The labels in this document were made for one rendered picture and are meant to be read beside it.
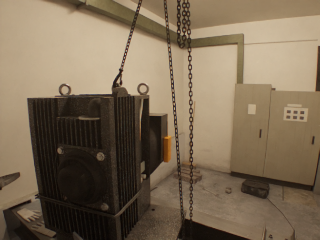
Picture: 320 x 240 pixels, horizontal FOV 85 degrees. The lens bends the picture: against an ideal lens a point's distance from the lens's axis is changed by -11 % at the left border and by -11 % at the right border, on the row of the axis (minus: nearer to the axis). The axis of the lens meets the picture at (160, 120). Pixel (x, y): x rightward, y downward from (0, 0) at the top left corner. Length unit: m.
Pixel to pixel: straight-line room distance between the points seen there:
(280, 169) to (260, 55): 2.00
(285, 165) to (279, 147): 0.33
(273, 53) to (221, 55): 0.93
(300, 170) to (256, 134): 0.92
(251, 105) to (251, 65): 0.75
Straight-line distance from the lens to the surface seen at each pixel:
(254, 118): 3.60
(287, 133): 3.63
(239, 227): 1.64
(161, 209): 1.31
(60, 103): 0.99
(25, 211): 1.96
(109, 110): 0.78
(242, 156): 3.78
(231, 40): 3.89
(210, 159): 4.21
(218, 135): 4.02
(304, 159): 3.75
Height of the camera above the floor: 1.64
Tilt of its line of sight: 9 degrees down
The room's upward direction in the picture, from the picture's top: straight up
